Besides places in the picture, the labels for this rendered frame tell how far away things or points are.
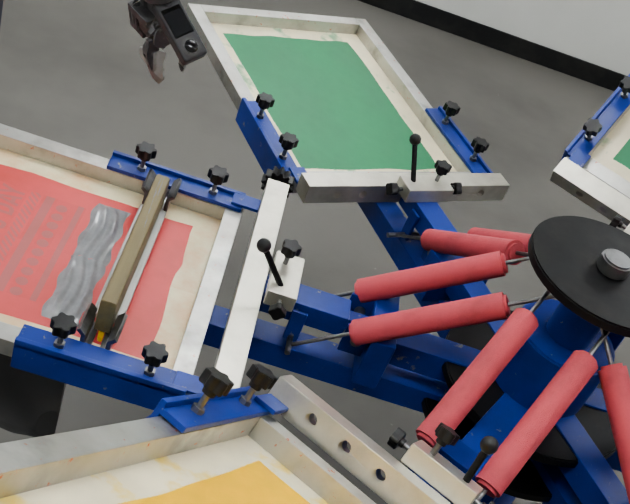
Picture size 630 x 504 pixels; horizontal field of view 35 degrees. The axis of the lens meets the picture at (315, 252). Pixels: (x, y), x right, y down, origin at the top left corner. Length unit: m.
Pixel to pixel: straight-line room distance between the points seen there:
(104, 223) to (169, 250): 0.14
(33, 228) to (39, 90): 2.18
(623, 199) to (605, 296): 0.68
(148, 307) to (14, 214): 0.34
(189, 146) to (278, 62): 1.31
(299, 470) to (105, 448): 0.45
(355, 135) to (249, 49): 0.42
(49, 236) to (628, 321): 1.10
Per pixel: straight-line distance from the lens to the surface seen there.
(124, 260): 1.85
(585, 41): 5.89
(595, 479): 1.95
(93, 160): 2.19
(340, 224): 3.93
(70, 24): 4.67
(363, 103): 2.78
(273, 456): 1.52
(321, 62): 2.90
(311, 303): 1.92
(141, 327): 1.89
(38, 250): 1.99
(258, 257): 1.98
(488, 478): 1.68
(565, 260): 1.85
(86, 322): 1.77
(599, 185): 2.47
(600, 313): 1.77
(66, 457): 1.07
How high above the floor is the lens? 2.29
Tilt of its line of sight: 38 degrees down
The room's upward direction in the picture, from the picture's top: 22 degrees clockwise
